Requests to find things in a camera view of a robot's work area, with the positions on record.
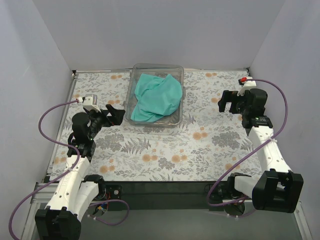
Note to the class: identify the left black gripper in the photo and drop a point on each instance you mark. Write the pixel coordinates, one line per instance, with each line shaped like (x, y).
(108, 118)

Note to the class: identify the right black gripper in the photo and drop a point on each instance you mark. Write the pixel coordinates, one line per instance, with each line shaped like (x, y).
(234, 103)

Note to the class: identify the teal t shirt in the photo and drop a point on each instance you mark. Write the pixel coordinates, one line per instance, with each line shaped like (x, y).
(157, 97)

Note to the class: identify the clear plastic bin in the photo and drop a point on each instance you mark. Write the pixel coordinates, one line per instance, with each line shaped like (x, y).
(159, 70)

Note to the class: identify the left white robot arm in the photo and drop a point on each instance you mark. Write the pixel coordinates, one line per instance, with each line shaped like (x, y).
(76, 191)

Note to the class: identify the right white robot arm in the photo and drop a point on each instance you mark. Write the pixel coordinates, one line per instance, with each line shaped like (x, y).
(278, 189)

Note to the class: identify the floral patterned table mat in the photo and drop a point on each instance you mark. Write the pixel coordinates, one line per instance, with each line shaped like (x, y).
(203, 146)

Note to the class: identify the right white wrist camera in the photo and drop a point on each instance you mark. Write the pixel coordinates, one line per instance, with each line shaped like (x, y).
(246, 83)

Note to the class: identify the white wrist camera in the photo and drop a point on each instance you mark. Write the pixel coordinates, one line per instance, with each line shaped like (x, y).
(89, 102)
(246, 83)

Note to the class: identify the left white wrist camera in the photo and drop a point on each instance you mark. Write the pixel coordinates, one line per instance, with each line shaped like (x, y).
(89, 102)

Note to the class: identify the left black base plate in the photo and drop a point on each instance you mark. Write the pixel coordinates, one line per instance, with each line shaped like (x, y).
(109, 192)

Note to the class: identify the aluminium frame rail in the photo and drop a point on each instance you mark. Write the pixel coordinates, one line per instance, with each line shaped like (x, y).
(38, 201)

